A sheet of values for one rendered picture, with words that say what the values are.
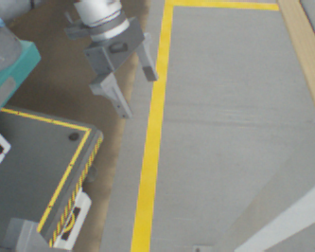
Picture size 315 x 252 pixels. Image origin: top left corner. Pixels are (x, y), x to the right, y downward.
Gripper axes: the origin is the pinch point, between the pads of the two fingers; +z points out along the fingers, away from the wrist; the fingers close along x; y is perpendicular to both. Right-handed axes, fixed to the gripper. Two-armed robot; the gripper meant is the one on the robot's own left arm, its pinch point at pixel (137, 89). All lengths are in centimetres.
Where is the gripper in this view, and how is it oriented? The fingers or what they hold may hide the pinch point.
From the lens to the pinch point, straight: 56.0
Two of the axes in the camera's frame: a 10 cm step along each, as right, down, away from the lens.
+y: 8.5, 0.2, -5.2
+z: 3.4, 7.4, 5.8
